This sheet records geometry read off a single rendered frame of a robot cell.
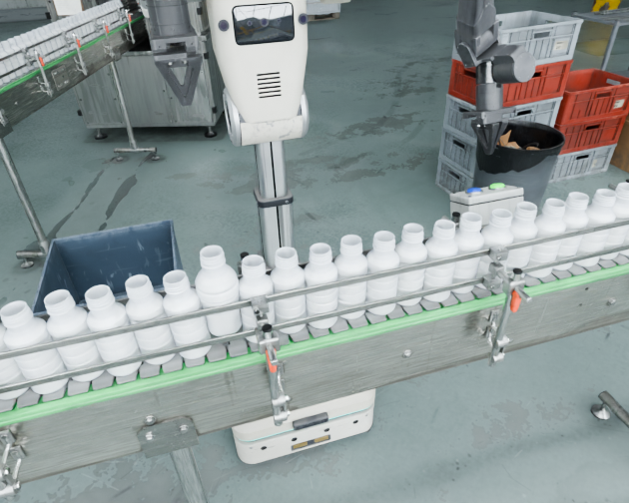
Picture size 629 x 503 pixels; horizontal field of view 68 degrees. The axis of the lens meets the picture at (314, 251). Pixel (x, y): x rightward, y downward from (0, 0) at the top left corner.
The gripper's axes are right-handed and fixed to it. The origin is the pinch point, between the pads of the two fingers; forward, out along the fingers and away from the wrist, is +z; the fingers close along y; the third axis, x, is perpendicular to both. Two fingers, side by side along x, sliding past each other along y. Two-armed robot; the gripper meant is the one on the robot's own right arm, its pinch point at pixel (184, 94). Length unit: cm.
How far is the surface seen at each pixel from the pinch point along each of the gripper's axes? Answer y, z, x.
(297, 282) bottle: 17.3, 28.5, 12.2
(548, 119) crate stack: -162, 86, 226
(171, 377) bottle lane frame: 19.9, 40.7, -11.3
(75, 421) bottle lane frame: 20, 46, -28
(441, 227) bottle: 14, 25, 41
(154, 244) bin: -42, 51, -15
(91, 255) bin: -42, 52, -32
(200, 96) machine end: -349, 97, 21
